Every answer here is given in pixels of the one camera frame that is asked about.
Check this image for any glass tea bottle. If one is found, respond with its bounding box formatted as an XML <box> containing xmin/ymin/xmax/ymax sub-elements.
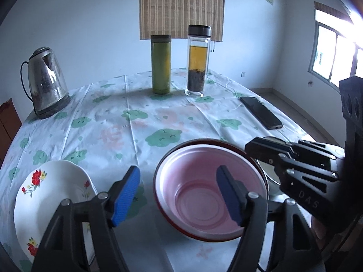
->
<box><xmin>185</xmin><ymin>24</ymin><xmax>212</xmax><ymax>97</ymax></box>

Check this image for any stainless steel bowl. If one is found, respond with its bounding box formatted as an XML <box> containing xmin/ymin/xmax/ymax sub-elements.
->
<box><xmin>255</xmin><ymin>136</ymin><xmax>287</xmax><ymax>203</ymax></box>

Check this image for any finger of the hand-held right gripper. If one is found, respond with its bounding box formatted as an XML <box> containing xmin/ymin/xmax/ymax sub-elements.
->
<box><xmin>298</xmin><ymin>139</ymin><xmax>345</xmax><ymax>162</ymax></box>
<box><xmin>245</xmin><ymin>137</ymin><xmax>340</xmax><ymax>182</ymax></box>

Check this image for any floral tablecloth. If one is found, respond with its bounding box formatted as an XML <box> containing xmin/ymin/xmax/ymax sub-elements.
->
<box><xmin>0</xmin><ymin>68</ymin><xmax>326</xmax><ymax>272</ymax></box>

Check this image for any stainless steel electric kettle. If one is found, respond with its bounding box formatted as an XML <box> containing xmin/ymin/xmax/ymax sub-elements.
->
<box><xmin>27</xmin><ymin>47</ymin><xmax>70</xmax><ymax>110</ymax></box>

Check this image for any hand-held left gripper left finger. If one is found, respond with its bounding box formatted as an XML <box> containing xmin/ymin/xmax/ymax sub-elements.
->
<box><xmin>31</xmin><ymin>165</ymin><xmax>141</xmax><ymax>272</ymax></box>

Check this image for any window with frame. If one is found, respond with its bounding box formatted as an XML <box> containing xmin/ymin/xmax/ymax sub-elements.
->
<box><xmin>308</xmin><ymin>1</ymin><xmax>363</xmax><ymax>91</ymax></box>

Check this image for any white plate with red flowers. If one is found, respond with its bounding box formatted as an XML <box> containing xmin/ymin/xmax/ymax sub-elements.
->
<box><xmin>14</xmin><ymin>160</ymin><xmax>98</xmax><ymax>264</ymax></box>

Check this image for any dark kettle base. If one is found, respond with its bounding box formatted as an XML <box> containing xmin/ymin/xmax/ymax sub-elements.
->
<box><xmin>34</xmin><ymin>94</ymin><xmax>71</xmax><ymax>120</ymax></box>

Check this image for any white charging cable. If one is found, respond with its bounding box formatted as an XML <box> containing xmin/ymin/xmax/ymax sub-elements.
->
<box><xmin>224</xmin><ymin>82</ymin><xmax>248</xmax><ymax>112</ymax></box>

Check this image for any green thermos bottle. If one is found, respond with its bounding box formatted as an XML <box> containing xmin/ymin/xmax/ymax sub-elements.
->
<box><xmin>150</xmin><ymin>34</ymin><xmax>172</xmax><ymax>95</ymax></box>

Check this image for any bamboo window blind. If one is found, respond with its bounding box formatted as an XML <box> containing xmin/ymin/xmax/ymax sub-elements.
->
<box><xmin>139</xmin><ymin>0</ymin><xmax>226</xmax><ymax>41</ymax></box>

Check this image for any pink bowl with red rim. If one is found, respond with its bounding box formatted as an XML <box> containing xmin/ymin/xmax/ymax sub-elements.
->
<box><xmin>153</xmin><ymin>139</ymin><xmax>268</xmax><ymax>243</ymax></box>

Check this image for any black smartphone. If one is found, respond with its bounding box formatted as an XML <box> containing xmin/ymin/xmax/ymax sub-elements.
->
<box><xmin>240</xmin><ymin>96</ymin><xmax>284</xmax><ymax>130</ymax></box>

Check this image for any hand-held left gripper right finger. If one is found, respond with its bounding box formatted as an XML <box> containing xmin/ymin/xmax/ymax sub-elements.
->
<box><xmin>216</xmin><ymin>165</ymin><xmax>325</xmax><ymax>272</ymax></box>

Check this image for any brown wooden cabinet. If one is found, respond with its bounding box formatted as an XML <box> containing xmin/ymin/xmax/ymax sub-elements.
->
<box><xmin>0</xmin><ymin>98</ymin><xmax>22</xmax><ymax>165</ymax></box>

